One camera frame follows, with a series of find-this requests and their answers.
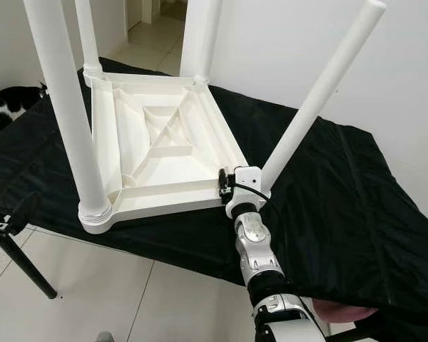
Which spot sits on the black metal table leg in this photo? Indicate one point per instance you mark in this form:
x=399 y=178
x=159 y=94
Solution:
x=28 y=267
x=357 y=333

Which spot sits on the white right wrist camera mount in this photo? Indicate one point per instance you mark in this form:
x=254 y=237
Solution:
x=248 y=176

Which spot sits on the black cloth table cover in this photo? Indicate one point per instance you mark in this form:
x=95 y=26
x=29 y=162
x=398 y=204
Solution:
x=364 y=214

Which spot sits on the grey left robot foot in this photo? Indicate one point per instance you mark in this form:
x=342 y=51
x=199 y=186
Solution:
x=105 y=337

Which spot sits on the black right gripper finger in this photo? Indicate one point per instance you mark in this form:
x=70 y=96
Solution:
x=222 y=181

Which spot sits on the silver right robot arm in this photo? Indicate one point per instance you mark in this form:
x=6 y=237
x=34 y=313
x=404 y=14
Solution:
x=260 y=256

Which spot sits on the black and white cat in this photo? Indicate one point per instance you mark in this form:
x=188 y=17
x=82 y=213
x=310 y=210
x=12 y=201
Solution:
x=7 y=103

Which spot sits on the pink cushion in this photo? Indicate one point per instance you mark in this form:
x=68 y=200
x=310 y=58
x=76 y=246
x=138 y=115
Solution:
x=346 y=310

